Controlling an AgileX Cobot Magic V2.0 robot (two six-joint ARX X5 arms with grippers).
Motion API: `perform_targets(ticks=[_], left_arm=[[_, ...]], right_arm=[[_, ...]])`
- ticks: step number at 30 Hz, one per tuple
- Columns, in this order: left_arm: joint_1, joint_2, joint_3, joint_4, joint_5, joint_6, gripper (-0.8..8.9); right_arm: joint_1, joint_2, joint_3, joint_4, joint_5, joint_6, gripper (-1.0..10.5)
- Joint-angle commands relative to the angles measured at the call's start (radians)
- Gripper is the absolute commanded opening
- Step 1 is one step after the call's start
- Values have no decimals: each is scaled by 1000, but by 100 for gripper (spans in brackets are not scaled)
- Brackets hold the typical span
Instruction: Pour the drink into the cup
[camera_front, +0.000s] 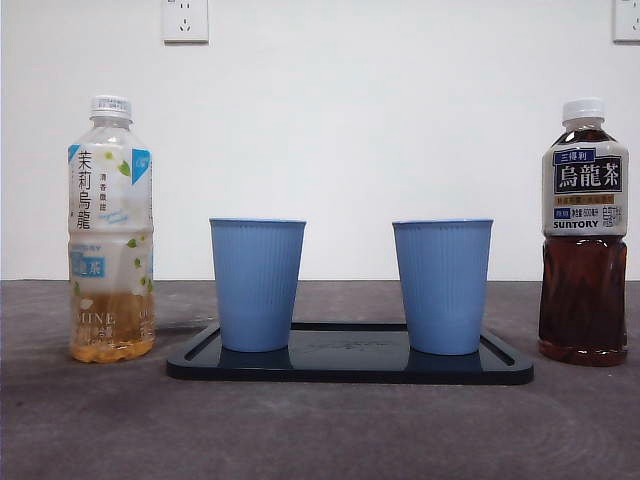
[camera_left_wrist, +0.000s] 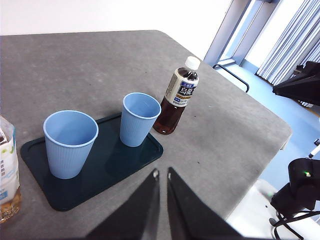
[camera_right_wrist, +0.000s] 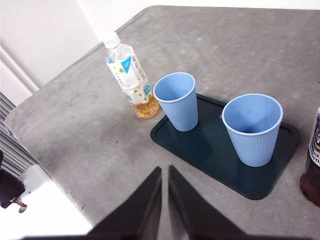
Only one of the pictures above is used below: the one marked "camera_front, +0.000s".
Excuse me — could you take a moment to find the jasmine tea bottle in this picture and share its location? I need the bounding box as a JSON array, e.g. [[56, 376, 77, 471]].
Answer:
[[65, 94, 156, 364]]

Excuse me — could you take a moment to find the dark oolong tea bottle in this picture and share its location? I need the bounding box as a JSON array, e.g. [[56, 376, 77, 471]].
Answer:
[[537, 97, 630, 367]]

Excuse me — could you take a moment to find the blue ribbed plastic cup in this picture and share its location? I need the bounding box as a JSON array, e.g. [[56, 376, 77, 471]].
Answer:
[[208, 216, 307, 353], [391, 217, 496, 357]]

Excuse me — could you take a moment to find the dark blue rectangular tray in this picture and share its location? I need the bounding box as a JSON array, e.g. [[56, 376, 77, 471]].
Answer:
[[165, 321, 535, 386]]

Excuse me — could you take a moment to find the white wall socket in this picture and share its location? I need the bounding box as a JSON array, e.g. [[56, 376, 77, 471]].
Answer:
[[612, 0, 640, 43], [160, 0, 210, 44]]

